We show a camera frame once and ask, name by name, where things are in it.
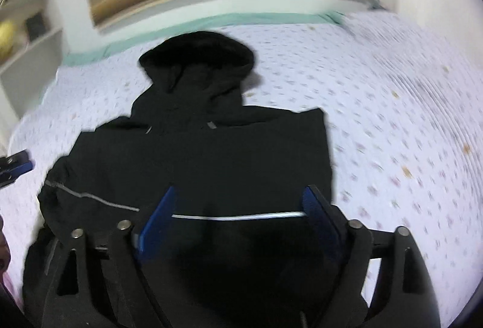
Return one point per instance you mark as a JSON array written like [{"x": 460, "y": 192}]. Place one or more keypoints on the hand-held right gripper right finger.
[{"x": 320, "y": 222}]

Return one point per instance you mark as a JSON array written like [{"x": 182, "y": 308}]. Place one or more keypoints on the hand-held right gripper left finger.
[{"x": 158, "y": 226}]

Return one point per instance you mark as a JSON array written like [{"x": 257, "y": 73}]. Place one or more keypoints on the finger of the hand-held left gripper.
[{"x": 20, "y": 164}]

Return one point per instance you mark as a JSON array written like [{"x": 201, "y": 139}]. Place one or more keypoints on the black hooded jacket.
[{"x": 226, "y": 147}]

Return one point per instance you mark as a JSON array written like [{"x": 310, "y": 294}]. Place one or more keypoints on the white bookshelf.
[{"x": 30, "y": 67}]

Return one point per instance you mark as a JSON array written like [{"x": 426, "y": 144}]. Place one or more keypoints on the pink bed sheet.
[{"x": 4, "y": 286}]

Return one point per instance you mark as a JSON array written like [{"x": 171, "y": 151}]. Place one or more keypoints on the yellow globe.
[{"x": 5, "y": 37}]

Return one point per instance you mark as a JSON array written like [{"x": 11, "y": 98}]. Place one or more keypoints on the white floral quilt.
[{"x": 377, "y": 105}]

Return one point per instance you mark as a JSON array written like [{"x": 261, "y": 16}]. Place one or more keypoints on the small black box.
[{"x": 36, "y": 26}]

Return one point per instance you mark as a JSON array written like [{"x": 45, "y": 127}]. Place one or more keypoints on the bed with floral quilt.
[{"x": 264, "y": 17}]

